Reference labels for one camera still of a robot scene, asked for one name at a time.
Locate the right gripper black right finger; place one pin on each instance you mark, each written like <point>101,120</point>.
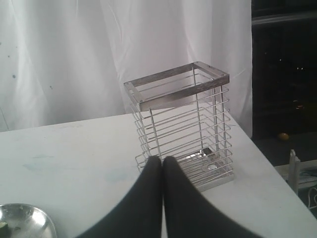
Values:
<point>188,214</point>

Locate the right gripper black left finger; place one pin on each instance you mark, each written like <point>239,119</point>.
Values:
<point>139,213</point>

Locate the round steel plate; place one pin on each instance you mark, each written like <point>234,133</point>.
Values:
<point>18,220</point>

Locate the yellow round object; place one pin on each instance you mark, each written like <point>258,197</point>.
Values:
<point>283,136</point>

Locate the white backdrop curtain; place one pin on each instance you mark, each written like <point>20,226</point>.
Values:
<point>67,60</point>

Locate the metal wire rack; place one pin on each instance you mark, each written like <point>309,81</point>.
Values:
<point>181,112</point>

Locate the white frame beside table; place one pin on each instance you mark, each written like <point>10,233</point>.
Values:
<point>299,175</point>

